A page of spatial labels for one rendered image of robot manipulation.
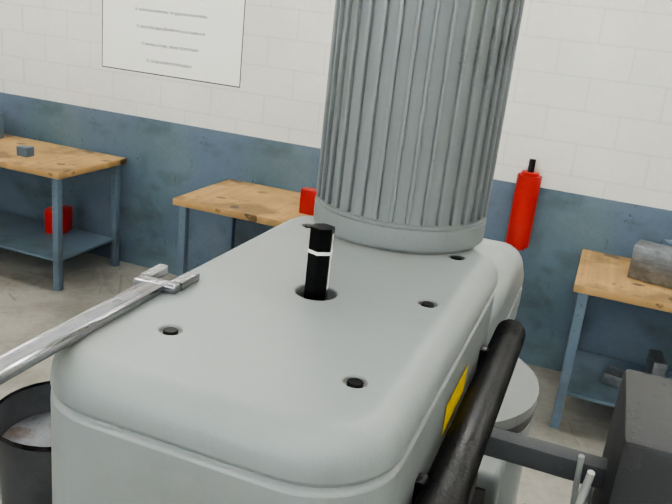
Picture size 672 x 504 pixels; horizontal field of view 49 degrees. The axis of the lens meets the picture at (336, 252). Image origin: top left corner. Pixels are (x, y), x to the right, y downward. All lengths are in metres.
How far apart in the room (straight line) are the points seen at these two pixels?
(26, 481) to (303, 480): 2.45
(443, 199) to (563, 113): 4.04
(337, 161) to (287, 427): 0.41
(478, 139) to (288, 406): 0.41
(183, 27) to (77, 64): 1.01
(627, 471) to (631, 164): 4.01
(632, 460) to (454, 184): 0.35
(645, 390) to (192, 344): 0.62
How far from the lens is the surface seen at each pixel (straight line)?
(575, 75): 4.77
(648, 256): 4.39
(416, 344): 0.57
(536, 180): 4.72
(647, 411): 0.94
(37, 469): 2.82
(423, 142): 0.75
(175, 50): 5.67
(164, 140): 5.78
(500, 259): 1.27
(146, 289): 0.61
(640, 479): 0.89
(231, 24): 5.43
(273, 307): 0.60
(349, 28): 0.78
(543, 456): 0.98
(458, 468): 0.59
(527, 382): 1.31
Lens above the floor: 2.12
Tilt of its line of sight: 18 degrees down
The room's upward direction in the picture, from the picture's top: 6 degrees clockwise
